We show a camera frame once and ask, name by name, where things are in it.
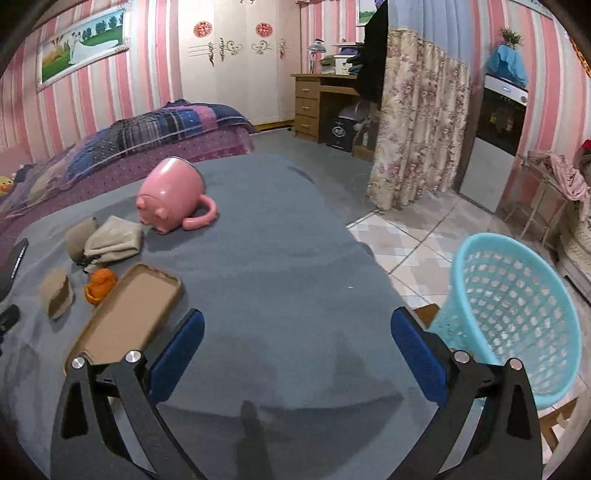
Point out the pink headboard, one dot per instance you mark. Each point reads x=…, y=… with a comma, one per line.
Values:
x=12, y=160

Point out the black phone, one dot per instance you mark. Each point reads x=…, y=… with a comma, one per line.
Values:
x=10, y=268

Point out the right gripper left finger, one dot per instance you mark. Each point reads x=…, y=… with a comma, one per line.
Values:
x=107, y=425

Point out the metal side table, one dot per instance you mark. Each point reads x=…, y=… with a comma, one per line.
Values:
x=536, y=198

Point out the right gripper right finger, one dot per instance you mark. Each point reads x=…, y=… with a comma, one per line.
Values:
x=506, y=443

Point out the black hanging coat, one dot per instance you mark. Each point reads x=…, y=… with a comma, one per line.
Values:
x=370, y=79

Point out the orange peel piece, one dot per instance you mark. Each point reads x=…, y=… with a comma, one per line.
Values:
x=99, y=285

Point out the water dispenser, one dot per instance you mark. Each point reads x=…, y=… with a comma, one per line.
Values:
x=498, y=134

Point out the bed with patchwork quilt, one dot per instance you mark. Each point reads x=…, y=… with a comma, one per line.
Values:
x=171, y=124

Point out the pink pig mug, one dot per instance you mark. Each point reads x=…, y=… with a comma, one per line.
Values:
x=172, y=196

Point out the framed wedding picture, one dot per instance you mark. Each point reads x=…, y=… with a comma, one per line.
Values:
x=91, y=39

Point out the blue cloth with plant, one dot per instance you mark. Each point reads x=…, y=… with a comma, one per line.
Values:
x=506, y=61

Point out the tan phone case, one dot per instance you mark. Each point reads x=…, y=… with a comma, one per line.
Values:
x=129, y=316

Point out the yellow duck plush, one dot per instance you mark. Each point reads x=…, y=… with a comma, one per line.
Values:
x=6, y=185

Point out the beige cloth pouch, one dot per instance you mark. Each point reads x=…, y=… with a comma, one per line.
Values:
x=115, y=240

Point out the white wardrobe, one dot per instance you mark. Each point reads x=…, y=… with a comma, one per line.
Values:
x=243, y=54

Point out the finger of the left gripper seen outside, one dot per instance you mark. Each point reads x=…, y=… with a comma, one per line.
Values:
x=9, y=318

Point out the wooden desk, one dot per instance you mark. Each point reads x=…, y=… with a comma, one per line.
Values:
x=319, y=98

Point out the turquoise plastic basket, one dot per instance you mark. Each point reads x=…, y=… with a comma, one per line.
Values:
x=506, y=301

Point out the floral curtain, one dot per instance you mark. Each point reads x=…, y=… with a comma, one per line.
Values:
x=423, y=118

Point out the black box under desk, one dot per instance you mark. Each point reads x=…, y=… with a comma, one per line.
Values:
x=340, y=133

